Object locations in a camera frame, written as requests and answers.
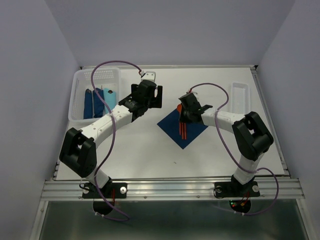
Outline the white utensil tray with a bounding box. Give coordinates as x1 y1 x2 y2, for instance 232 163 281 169
230 82 251 115

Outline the light blue napkin roll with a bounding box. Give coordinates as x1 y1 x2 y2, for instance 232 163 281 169
103 88 117 110

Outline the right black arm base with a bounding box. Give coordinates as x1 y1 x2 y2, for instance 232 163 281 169
213 181 261 214

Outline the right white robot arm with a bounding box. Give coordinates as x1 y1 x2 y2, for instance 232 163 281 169
177 92 274 186

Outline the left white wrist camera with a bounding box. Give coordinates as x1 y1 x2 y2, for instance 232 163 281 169
141 71 156 82

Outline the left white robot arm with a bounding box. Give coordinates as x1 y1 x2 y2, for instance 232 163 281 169
59 79 163 189

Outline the orange plastic spoon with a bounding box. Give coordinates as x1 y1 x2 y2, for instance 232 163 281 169
176 104 182 136

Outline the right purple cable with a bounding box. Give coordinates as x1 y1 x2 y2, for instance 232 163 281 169
188 82 281 217

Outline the dark blue paper napkin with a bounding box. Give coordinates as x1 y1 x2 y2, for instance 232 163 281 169
157 109 208 149

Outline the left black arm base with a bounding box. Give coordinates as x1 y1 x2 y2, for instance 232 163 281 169
79 181 128 217

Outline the dark blue napkin roll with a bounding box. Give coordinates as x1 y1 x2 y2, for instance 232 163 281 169
93 91 105 118
83 88 93 119

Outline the aluminium front rail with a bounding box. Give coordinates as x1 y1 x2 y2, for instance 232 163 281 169
40 176 305 202

